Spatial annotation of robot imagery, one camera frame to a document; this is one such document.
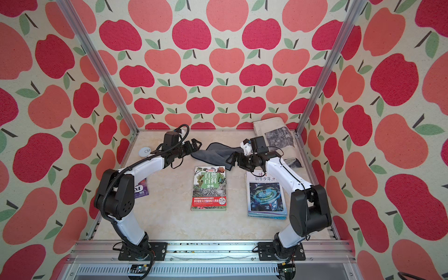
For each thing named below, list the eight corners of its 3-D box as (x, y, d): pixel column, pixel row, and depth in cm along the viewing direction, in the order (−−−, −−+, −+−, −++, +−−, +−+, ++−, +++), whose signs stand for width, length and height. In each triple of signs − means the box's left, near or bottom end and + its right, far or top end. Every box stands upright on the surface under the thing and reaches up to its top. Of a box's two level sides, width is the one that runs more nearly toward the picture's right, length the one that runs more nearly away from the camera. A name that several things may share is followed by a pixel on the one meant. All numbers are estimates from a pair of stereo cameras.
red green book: (189, 210, 87) (188, 208, 85) (195, 168, 103) (194, 165, 101) (226, 210, 87) (226, 208, 85) (226, 168, 104) (226, 165, 101)
